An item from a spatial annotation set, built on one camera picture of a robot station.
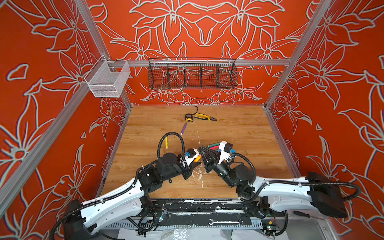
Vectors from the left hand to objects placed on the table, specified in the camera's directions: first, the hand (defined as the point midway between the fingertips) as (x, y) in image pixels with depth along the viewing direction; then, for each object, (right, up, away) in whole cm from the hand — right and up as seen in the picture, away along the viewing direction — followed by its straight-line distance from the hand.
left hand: (198, 157), depth 69 cm
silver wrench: (+20, -31, +1) cm, 37 cm away
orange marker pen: (0, +1, -4) cm, 4 cm away
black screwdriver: (+52, -28, +1) cm, 58 cm away
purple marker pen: (-8, +12, +38) cm, 40 cm away
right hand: (-1, +4, -6) cm, 7 cm away
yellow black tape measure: (-5, +19, +41) cm, 45 cm away
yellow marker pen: (-20, +3, +28) cm, 34 cm away
